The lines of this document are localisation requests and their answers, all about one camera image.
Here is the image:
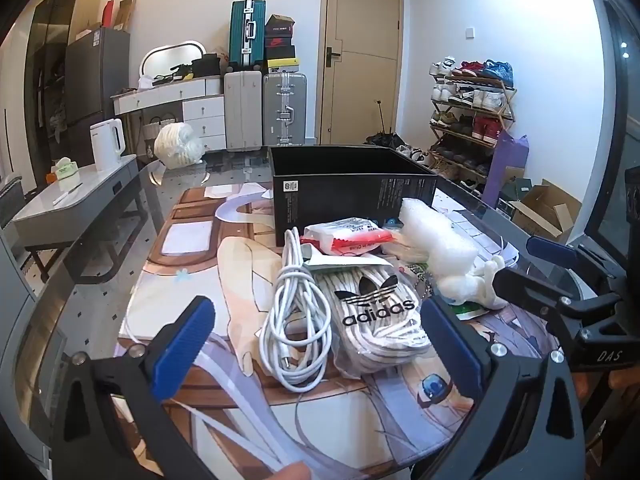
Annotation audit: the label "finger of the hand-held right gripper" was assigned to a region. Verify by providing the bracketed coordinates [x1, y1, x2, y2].
[492, 267, 623, 336]
[526, 236, 628, 286]

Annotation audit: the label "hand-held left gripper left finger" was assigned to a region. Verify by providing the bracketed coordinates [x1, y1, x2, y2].
[52, 295, 217, 480]

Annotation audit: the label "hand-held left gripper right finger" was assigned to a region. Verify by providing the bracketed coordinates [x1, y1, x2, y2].
[410, 294, 586, 480]

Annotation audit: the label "white plush toy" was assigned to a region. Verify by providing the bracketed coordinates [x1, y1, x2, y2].
[437, 255, 508, 311]

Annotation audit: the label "clear bag of white laces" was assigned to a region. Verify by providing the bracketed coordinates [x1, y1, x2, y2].
[310, 262, 433, 378]

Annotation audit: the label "white bubble wrap bag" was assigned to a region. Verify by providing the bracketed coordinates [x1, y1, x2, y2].
[400, 197, 483, 306]

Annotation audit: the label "white cable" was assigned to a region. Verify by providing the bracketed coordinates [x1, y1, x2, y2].
[259, 227, 333, 393]

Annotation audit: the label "red and white packet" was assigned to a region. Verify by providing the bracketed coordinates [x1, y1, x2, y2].
[302, 217, 396, 258]

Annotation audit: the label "black cardboard box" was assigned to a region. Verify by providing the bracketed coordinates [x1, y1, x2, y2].
[267, 145, 441, 248]

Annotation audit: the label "person's left hand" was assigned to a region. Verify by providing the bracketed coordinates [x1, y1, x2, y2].
[267, 461, 313, 480]

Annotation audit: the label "open cardboard box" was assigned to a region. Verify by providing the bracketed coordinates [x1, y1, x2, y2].
[507, 179, 583, 246]

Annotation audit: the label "dark green box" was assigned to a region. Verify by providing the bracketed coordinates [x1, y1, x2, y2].
[500, 180, 536, 206]

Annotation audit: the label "purple bag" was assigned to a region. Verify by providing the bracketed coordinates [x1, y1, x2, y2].
[482, 134, 530, 208]

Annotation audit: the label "printed table mat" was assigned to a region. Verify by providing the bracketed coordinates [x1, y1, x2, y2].
[117, 180, 566, 476]

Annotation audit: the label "wooden shoe rack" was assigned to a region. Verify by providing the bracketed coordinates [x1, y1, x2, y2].
[427, 72, 518, 186]

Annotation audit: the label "grey drawer cabinet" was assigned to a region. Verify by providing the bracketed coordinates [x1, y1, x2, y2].
[0, 235, 68, 466]

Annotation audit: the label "grey side table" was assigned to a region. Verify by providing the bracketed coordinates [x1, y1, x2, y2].
[10, 154, 151, 281]

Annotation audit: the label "rows of shoes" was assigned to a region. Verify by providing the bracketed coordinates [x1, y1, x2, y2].
[429, 56, 516, 186]

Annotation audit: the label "black umbrella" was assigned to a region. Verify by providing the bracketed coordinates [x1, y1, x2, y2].
[364, 100, 406, 150]

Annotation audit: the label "white fluffy bundle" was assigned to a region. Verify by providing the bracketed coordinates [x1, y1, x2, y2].
[154, 121, 206, 170]

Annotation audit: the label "green and white tissue box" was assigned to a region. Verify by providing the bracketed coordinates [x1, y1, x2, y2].
[50, 156, 81, 183]

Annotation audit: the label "white electric kettle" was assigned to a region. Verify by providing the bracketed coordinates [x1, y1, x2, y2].
[90, 119, 126, 172]

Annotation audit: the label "woven basket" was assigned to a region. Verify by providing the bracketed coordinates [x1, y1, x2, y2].
[142, 116, 176, 147]

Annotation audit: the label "white dresser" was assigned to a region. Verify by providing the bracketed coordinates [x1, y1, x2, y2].
[111, 76, 227, 153]

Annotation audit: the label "beige suitcase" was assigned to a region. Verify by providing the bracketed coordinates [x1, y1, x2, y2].
[223, 70, 264, 152]

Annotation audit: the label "silver suitcase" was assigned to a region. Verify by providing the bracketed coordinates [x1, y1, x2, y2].
[262, 72, 307, 147]

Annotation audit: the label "beige wooden door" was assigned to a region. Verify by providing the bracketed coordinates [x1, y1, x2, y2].
[315, 0, 405, 147]

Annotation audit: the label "black bag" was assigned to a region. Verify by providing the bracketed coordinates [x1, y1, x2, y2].
[191, 54, 222, 78]

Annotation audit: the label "grey refrigerator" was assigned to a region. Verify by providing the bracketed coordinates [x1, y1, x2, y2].
[65, 27, 131, 166]

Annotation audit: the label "oval white-framed mirror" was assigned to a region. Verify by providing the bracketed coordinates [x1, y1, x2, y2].
[139, 37, 207, 81]

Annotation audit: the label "teal suitcase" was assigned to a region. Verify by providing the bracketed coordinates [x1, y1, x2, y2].
[229, 0, 267, 72]

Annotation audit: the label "dark tall cabinet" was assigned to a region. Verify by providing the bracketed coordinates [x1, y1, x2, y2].
[22, 0, 103, 181]

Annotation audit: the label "dark brown shoe box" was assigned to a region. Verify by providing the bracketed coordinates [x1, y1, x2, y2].
[265, 14, 296, 37]

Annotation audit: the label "flat brown cardboard box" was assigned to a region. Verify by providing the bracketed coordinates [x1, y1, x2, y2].
[117, 0, 137, 31]

